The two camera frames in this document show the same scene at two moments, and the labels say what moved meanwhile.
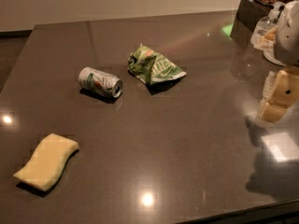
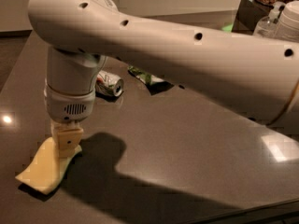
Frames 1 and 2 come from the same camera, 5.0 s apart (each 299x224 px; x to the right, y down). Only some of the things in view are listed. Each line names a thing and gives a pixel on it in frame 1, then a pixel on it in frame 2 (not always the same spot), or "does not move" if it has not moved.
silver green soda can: [100, 82] does not move
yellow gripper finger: [267, 86] to [67, 107]
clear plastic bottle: [267, 23] does not move
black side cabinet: [249, 14] does not move
